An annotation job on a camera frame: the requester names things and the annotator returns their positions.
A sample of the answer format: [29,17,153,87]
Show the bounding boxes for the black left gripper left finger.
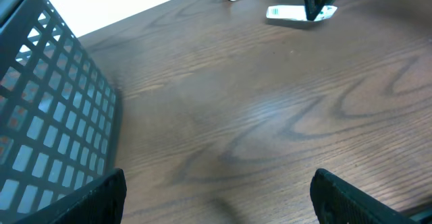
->
[16,168,127,224]

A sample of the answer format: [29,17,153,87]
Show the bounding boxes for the white green medicine box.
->
[266,5,338,22]

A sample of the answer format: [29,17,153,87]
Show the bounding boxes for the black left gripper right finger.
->
[310,169,415,224]

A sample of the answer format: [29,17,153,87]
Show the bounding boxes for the grey plastic basket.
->
[1,0,120,223]

